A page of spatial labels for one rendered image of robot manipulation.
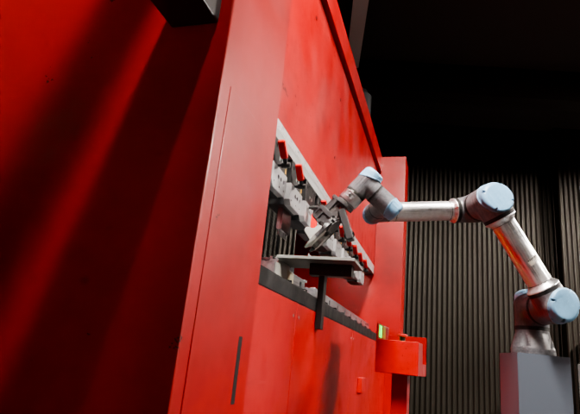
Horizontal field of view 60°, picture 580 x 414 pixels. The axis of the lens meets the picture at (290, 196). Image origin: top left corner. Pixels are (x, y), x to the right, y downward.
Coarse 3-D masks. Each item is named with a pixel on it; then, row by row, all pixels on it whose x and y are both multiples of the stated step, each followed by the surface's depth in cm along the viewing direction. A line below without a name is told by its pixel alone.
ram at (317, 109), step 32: (320, 0) 216; (288, 32) 173; (320, 32) 217; (288, 64) 173; (320, 64) 217; (288, 96) 174; (320, 96) 217; (288, 128) 174; (320, 128) 218; (352, 128) 292; (320, 160) 218; (352, 160) 292; (320, 192) 219; (352, 224) 294
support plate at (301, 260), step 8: (280, 256) 169; (288, 256) 168; (296, 256) 167; (304, 256) 167; (312, 256) 166; (320, 256) 165; (288, 264) 179; (296, 264) 178; (304, 264) 176; (344, 264) 169; (352, 264) 167
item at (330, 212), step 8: (336, 200) 179; (320, 208) 178; (328, 208) 179; (336, 208) 178; (344, 208) 178; (312, 216) 179; (320, 216) 177; (328, 216) 177; (336, 216) 177; (320, 224) 181; (336, 224) 177; (328, 232) 179
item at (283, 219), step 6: (282, 210) 178; (282, 216) 178; (288, 216) 185; (276, 222) 178; (282, 222) 178; (288, 222) 185; (276, 228) 177; (282, 228) 178; (288, 228) 185; (282, 234) 181; (288, 234) 185
